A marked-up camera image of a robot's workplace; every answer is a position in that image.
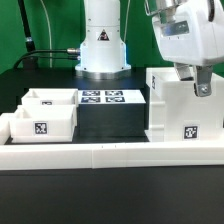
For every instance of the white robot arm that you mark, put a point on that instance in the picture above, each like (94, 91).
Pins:
(103, 53)

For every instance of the white foam border frame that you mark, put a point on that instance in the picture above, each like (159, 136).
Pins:
(115, 155)

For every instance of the white rear drawer tray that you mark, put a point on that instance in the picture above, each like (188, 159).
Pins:
(50, 96)

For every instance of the white drawer cabinet box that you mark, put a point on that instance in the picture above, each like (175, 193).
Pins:
(177, 114)

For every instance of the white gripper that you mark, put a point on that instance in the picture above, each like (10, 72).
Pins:
(191, 38)

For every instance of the white drawer tray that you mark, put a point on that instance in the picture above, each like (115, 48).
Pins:
(50, 96)
(32, 124)

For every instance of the white front drawer tray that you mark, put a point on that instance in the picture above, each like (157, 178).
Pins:
(32, 124)

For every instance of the white fiducial marker sheet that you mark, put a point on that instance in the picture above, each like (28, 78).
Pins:
(110, 97)

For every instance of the black pole stand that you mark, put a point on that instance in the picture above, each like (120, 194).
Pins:
(30, 63)

